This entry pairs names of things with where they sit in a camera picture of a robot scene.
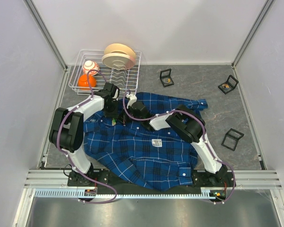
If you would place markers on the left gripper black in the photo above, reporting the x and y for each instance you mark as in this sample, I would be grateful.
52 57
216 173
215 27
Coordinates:
114 114

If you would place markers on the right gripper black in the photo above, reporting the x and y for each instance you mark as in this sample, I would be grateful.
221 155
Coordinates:
124 119

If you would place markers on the blue plaid shirt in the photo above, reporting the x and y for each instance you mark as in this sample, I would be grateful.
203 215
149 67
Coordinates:
127 151

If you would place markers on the round orange picture brooch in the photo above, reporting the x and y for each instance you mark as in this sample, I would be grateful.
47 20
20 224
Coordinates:
166 81

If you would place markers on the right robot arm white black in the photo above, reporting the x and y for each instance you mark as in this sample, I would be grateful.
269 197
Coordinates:
190 128

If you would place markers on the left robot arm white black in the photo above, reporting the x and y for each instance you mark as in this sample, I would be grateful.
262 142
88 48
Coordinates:
67 129

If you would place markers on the white shirt label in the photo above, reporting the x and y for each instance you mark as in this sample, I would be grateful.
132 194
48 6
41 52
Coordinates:
157 143

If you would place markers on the beige plate front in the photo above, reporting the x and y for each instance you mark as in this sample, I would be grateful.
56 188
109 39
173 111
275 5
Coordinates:
118 61

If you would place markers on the beige plate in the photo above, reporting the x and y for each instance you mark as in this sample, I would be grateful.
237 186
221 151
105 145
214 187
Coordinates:
120 48
118 61

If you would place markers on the white orange patterned bowl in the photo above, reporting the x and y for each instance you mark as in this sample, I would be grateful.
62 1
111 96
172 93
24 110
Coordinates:
90 65

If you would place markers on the beige plate rear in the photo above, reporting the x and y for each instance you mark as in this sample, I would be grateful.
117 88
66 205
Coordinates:
120 48

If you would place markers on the black display box centre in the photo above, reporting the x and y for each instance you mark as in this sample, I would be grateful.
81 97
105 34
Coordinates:
166 74

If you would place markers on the black display box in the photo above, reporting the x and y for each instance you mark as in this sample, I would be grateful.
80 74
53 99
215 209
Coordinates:
166 74
232 82
231 139

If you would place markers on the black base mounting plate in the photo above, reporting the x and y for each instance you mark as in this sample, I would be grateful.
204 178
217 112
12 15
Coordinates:
108 178

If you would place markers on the black display box near right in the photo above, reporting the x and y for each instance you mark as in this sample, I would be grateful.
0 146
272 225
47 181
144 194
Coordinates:
231 139

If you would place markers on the black display box far right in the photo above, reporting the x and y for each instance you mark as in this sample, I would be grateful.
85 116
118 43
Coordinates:
232 82

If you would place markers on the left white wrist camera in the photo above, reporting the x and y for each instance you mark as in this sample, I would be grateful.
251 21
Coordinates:
116 94

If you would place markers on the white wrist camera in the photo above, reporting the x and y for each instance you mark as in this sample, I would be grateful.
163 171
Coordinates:
116 94
131 99

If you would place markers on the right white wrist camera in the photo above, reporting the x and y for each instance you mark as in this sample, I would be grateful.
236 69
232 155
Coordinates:
131 99

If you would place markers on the white wire dish rack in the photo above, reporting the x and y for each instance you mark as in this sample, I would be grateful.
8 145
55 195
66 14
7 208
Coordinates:
123 79

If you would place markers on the grey slotted cable duct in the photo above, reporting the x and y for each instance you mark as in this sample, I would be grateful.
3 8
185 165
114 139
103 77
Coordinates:
133 193

